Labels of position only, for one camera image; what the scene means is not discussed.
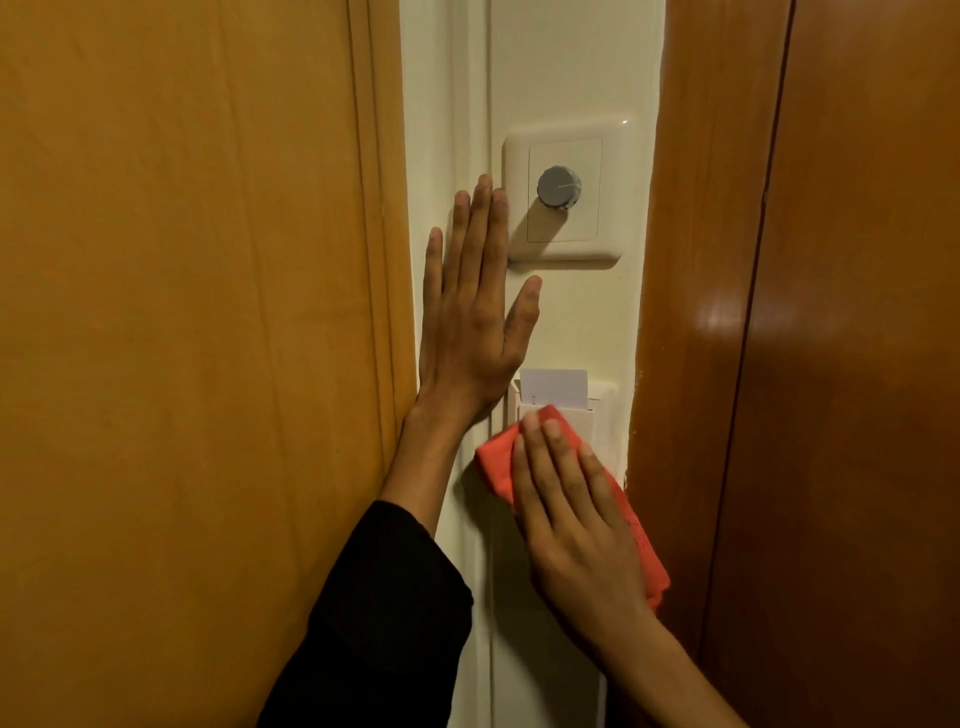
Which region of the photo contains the person's right hand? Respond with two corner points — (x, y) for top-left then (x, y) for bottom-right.
(510, 410), (655, 648)

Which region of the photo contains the person's left hand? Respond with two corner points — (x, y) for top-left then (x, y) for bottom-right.
(409, 173), (544, 434)

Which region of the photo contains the red cleaning cloth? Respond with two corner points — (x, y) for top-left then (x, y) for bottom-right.
(473, 404), (673, 614)

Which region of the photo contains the white key card holder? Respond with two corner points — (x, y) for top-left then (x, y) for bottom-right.
(507, 377), (625, 485)

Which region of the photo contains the white dimmer switch plate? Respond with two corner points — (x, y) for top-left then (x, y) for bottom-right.
(500, 114), (633, 265)

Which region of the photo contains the person's left forearm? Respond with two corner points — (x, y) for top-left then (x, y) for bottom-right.
(256, 408), (483, 728)

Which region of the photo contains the person's right forearm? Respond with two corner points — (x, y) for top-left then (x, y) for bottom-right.
(578, 605), (753, 728)

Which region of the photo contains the orange-brown wooden door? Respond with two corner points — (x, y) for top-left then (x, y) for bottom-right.
(0, 0), (419, 728)

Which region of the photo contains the white key card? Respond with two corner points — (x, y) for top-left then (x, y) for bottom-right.
(518, 367), (591, 413)

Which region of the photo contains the grey dimmer knob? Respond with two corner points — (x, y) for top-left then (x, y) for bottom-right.
(535, 164), (584, 212)

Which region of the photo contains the dark brown wooden wardrobe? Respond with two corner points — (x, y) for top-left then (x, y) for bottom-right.
(605, 0), (960, 728)

